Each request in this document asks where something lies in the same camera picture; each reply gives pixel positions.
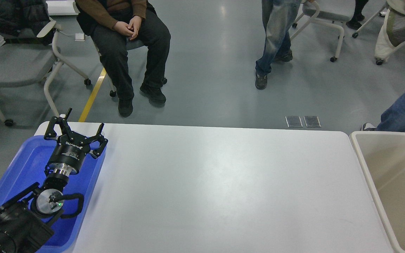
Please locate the left metal floor plate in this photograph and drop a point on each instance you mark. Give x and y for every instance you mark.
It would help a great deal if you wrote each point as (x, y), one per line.
(293, 122)

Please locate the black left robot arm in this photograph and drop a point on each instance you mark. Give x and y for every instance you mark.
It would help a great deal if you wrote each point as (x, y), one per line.
(45, 191)

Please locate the grey office chair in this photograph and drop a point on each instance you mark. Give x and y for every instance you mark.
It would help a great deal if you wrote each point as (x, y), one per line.
(328, 13)
(27, 64)

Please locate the chair with beige jacket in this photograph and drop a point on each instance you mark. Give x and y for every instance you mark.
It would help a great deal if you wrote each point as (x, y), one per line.
(392, 33)

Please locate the grey office chair right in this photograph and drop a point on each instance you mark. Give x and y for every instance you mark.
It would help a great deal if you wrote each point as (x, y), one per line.
(328, 13)

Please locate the beige plastic bin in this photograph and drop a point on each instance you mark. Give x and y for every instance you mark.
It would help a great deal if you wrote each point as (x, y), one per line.
(381, 155)

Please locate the blue plastic tray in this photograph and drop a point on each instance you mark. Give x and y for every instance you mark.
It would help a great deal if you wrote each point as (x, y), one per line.
(27, 167)

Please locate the black jacket on chair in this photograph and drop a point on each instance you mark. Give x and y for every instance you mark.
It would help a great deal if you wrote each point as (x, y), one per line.
(23, 18)

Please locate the grey office chair left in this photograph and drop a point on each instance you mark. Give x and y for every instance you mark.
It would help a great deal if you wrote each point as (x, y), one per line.
(27, 64)

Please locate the chair under seated person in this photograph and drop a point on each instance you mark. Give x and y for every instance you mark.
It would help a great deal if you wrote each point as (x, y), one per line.
(130, 45)

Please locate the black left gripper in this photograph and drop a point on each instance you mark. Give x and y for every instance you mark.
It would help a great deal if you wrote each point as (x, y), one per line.
(69, 151)

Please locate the person in blue jeans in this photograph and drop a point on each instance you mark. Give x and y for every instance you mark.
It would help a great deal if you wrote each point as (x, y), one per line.
(277, 18)

